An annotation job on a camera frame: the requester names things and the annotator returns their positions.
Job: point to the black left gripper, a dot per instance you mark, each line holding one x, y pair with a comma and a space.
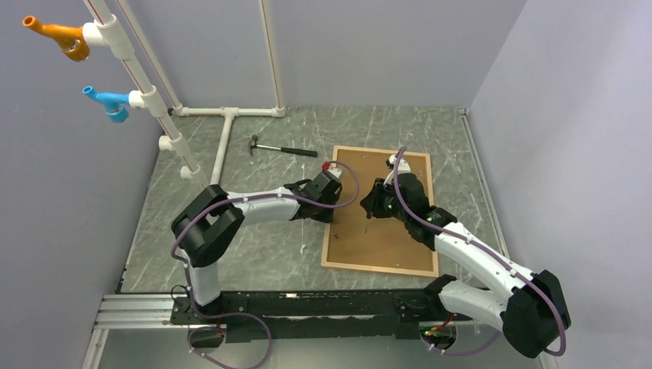
326, 217

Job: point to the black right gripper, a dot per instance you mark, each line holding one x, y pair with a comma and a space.
372, 201

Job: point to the wooden picture frame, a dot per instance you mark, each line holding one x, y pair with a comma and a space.
386, 247

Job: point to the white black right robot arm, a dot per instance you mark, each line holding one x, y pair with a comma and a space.
528, 308

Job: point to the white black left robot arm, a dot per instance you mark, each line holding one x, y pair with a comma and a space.
206, 228

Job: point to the blue nozzle fitting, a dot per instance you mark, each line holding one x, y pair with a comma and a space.
113, 103

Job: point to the white PVC pipe stand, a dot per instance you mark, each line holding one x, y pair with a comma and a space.
107, 31

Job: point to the orange nozzle fitting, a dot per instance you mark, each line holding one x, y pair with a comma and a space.
69, 39

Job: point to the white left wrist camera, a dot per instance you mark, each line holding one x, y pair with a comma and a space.
332, 169

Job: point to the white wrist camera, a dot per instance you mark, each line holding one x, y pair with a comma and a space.
396, 167
332, 169

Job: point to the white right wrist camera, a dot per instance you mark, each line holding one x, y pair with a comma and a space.
396, 167

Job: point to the black handled claw hammer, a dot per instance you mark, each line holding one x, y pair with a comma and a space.
253, 143

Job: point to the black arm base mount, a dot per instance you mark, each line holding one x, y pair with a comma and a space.
255, 315

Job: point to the aluminium rail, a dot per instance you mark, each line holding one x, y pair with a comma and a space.
134, 312

